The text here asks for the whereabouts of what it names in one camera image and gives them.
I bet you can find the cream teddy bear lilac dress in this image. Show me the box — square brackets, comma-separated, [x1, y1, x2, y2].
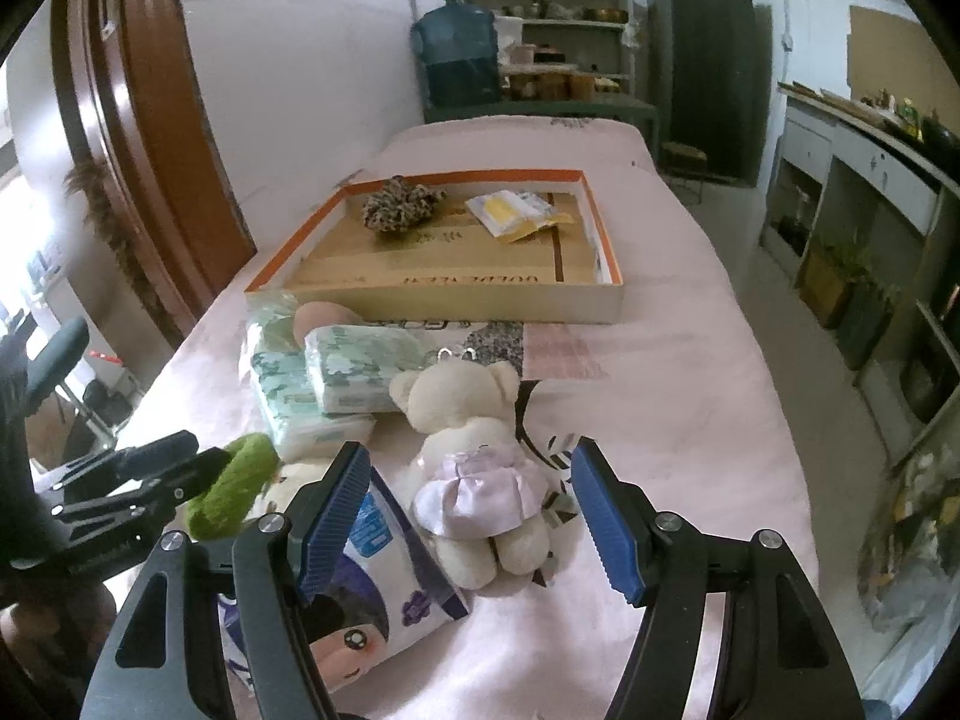
[388, 360, 552, 590]

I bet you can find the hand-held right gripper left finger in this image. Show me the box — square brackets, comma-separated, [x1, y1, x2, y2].
[79, 441, 374, 720]

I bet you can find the dried plant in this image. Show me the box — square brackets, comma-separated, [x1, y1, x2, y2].
[64, 161, 151, 316]

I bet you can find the blue water jug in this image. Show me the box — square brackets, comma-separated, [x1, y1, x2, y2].
[410, 0, 502, 110]

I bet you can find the yellow white packet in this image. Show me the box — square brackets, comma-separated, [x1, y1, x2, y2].
[465, 191, 577, 242]

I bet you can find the grey office chair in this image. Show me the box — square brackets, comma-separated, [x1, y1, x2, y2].
[26, 315, 143, 436]

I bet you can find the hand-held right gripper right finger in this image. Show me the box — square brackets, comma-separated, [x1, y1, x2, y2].
[568, 435, 867, 720]

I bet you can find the green tissue pack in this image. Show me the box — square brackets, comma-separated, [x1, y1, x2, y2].
[240, 292, 308, 376]
[250, 349, 376, 458]
[304, 324, 430, 415]

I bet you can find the cardboard sheet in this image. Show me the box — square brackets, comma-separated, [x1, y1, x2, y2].
[847, 4, 953, 113]

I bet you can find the colourful printed board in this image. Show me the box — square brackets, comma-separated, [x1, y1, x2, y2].
[855, 435, 960, 635]

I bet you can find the green fuzzy ring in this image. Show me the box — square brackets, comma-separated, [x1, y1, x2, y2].
[187, 433, 278, 539]

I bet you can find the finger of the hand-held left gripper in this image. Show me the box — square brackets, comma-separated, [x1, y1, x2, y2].
[64, 431, 230, 500]
[52, 493, 197, 552]

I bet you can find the orange-rimmed cardboard box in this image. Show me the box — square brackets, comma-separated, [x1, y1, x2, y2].
[246, 169, 625, 325]

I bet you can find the green shelf unit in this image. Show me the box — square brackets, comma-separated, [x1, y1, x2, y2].
[424, 0, 661, 158]

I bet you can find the dark tall cabinet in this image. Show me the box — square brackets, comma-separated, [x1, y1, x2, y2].
[649, 0, 773, 185]

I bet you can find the brown patterned scrunchie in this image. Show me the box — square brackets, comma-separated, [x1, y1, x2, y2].
[361, 175, 445, 232]

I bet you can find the white counter cabinet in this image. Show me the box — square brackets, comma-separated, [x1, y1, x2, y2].
[761, 79, 960, 466]

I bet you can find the person's left forearm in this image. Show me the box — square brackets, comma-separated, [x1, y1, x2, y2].
[0, 577, 117, 720]

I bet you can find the small round stool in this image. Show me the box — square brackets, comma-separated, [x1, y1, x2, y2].
[660, 141, 710, 203]

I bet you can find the brown wooden door frame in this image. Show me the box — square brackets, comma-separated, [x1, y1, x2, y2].
[52, 0, 260, 350]

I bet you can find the pink soft toy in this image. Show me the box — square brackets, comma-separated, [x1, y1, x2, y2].
[292, 302, 359, 350]

